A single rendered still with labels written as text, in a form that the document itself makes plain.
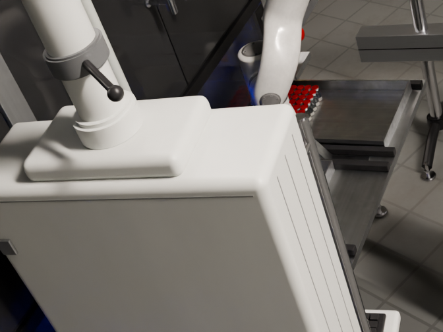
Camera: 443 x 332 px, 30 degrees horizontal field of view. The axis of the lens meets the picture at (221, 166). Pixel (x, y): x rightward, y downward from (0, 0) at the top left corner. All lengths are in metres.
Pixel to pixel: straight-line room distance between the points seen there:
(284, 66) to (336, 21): 2.78
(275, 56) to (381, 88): 0.65
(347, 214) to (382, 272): 1.08
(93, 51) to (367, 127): 1.22
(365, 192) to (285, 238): 0.90
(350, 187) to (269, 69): 0.44
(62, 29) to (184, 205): 0.29
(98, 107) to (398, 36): 2.17
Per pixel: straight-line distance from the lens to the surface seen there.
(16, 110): 1.50
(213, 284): 1.25
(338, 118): 2.27
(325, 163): 2.10
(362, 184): 2.05
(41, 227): 1.30
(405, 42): 3.21
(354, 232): 1.93
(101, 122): 1.16
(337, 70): 4.11
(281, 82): 1.76
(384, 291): 2.98
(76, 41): 1.11
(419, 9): 3.14
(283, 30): 1.76
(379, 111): 2.26
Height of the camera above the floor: 2.21
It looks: 36 degrees down
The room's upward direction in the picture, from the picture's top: 21 degrees counter-clockwise
